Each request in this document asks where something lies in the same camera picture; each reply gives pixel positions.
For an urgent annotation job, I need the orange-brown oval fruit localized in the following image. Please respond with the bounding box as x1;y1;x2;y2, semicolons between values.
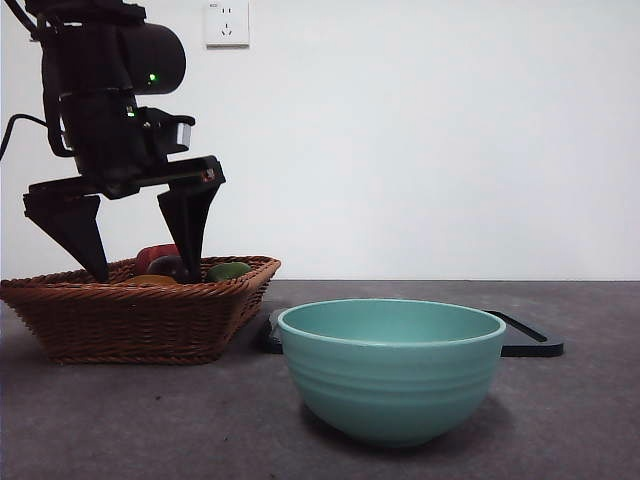
124;274;182;288

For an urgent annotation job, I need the teal ribbed bowl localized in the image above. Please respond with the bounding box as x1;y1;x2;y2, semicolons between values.
276;298;507;448

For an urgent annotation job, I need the red apple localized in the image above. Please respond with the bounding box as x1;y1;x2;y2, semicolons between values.
135;244;181;276

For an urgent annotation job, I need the dark purple round fruit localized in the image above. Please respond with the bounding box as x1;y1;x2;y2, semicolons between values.
148;255;191;284

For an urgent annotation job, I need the green fruit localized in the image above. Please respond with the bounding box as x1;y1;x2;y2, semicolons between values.
205;261;254;284

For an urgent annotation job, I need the brown wicker basket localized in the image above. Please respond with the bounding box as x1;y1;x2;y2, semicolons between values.
0;255;283;366

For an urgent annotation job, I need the black rectangular tray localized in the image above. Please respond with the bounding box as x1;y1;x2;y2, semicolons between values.
257;308;566;359

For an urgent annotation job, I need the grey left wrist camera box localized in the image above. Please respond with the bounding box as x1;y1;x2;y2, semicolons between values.
171;119;196;151

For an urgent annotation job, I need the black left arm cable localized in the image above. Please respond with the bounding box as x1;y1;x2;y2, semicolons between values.
0;113;51;161

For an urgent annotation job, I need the white wall socket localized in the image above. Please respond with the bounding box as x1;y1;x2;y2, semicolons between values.
205;2;251;50

